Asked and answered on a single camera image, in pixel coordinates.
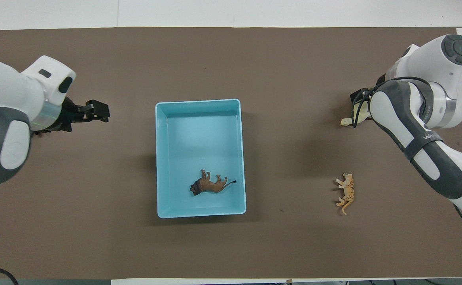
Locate brown lion toy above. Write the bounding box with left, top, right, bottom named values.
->
left=189, top=169, right=237, bottom=197

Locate light blue storage box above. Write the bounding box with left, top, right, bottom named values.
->
left=155, top=99, right=247, bottom=219

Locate cream llama toy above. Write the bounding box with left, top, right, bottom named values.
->
left=340, top=101, right=372, bottom=127

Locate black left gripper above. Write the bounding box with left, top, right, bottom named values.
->
left=33, top=97, right=111, bottom=135

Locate orange striped tiger toy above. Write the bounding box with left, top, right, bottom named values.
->
left=335, top=173, right=355, bottom=215

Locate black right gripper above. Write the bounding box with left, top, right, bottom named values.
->
left=349, top=89, right=375, bottom=106

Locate brown table mat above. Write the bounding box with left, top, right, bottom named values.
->
left=0, top=27, right=462, bottom=280

